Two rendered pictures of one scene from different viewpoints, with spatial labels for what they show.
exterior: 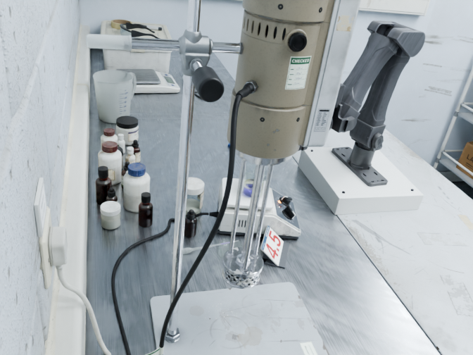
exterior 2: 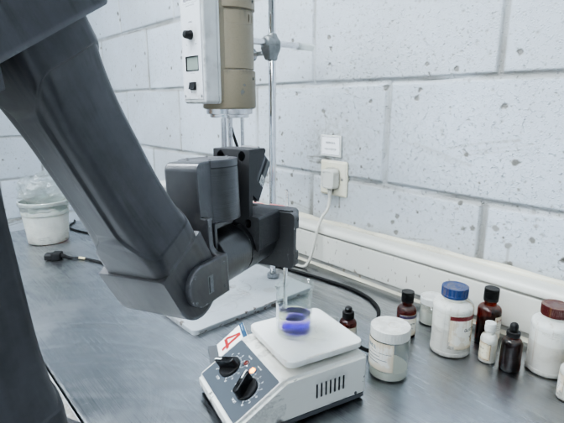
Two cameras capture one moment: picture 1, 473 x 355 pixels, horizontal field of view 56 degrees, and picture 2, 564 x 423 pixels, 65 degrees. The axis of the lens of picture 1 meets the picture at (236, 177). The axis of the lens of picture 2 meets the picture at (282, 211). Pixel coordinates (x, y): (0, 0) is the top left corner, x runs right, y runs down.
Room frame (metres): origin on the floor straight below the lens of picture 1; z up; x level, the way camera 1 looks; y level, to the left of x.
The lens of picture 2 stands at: (1.44, -0.28, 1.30)
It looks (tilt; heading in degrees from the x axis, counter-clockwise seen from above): 14 degrees down; 158
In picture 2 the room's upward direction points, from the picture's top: straight up
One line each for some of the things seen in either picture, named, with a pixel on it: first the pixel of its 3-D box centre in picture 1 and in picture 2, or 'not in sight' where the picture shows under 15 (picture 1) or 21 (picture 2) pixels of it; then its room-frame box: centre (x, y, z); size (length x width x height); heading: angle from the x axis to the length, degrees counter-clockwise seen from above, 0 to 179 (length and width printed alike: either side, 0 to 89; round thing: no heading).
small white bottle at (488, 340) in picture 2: not in sight; (488, 341); (0.97, 0.27, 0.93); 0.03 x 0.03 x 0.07
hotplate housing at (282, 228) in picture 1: (254, 208); (288, 367); (0.92, -0.06, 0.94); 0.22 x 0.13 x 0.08; 96
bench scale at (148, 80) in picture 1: (145, 80); not in sight; (1.78, 0.43, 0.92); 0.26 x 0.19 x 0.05; 114
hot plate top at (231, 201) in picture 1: (246, 193); (304, 334); (0.92, -0.03, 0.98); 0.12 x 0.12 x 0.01; 6
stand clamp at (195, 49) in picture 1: (203, 64); (257, 49); (0.50, 0.06, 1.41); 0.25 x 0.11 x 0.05; 109
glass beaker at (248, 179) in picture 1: (253, 180); (295, 307); (0.91, -0.04, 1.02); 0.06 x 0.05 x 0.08; 110
